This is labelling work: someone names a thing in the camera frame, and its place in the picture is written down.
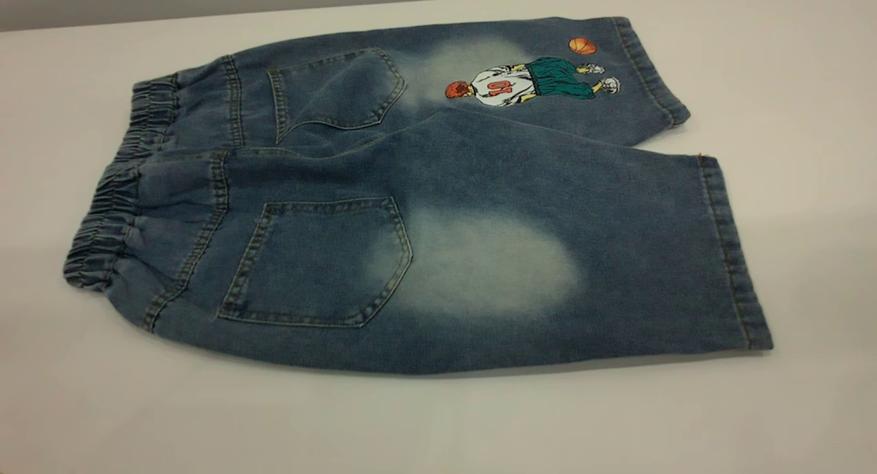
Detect blue denim shorts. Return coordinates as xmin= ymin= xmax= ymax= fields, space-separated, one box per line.
xmin=63 ymin=16 xmax=774 ymax=377

